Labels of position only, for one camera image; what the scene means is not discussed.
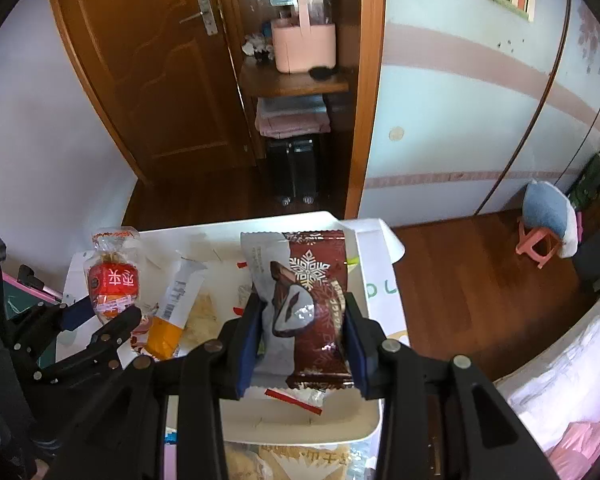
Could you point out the stack of folded towels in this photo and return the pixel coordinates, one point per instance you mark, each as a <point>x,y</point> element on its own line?
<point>290,122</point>

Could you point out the green chalkboard with pink frame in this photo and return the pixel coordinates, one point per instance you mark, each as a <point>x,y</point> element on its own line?
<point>50,294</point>

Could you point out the brown wooden door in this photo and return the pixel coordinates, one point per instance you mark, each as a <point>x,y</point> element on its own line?
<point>145,85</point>

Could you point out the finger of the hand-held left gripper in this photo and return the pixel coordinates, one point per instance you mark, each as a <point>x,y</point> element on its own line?
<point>77,316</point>
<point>110,332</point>

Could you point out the pale yellow printed snack packet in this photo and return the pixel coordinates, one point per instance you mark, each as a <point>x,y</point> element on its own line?
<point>290,462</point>

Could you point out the pink plastic stool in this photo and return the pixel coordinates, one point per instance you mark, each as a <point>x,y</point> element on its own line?
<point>530,245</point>

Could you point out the white pillow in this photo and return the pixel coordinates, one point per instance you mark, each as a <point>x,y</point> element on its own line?
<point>565,385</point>

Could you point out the clear bag with red trim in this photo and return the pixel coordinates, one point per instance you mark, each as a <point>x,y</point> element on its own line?
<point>112,280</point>

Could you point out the blue and white snack packet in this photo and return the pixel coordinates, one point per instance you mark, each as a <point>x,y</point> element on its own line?
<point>171,437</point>

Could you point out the pale cracker packet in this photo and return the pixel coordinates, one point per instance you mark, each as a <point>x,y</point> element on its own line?
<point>205,320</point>

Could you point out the orange and white snack packet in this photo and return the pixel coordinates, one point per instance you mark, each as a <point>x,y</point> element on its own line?
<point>165,335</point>

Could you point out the white packet with red stripe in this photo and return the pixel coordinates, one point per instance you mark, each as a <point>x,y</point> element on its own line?
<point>305,397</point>

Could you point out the black suitcase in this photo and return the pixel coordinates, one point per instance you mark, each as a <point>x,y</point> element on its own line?
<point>295,170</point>

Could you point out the brown snowflake snack packet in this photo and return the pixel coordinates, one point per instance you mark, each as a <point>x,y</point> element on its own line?
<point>315,280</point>

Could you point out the white plastic tray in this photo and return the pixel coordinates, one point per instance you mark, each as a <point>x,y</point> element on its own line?
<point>290,422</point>

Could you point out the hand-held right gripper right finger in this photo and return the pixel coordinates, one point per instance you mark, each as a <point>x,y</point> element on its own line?
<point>356,355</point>

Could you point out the wooden shelf cabinet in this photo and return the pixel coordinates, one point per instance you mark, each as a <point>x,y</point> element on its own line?
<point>367,85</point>

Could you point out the small toys cluster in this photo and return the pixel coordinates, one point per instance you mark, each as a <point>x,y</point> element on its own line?
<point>257,47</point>

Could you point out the pink blanket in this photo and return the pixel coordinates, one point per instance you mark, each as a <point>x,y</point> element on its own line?
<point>585,447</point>

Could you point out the light blue wardrobe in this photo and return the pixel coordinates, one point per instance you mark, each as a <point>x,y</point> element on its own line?
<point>455,125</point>

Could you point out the blue cushion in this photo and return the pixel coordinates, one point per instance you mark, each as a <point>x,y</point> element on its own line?
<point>547,210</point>

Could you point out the dark green bag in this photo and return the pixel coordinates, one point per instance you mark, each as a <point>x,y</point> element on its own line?
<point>590,182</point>

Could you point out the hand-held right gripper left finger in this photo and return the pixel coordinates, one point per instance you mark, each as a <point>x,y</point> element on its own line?
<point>247,345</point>

